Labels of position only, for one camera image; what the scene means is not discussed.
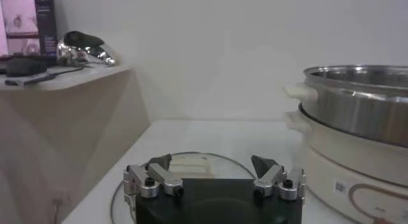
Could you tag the white side table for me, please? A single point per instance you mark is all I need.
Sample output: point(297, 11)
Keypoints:
point(63, 116)

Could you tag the shiny chrome helmet-shaped device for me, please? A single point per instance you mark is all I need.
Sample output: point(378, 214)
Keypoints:
point(83, 49)

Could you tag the steel steamer basket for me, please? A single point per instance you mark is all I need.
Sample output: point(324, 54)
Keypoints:
point(357, 113)

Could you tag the round glass pot lid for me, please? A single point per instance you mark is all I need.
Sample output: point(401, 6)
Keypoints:
point(194, 164)

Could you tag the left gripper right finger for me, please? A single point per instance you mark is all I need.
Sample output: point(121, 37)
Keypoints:
point(274, 177)

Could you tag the cream electric pot base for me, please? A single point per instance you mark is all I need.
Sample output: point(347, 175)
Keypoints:
point(350, 168)

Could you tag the black USB dongle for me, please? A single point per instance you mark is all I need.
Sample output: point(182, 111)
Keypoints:
point(35, 79)

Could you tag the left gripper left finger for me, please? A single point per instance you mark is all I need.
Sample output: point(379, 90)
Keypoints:
point(159, 177)

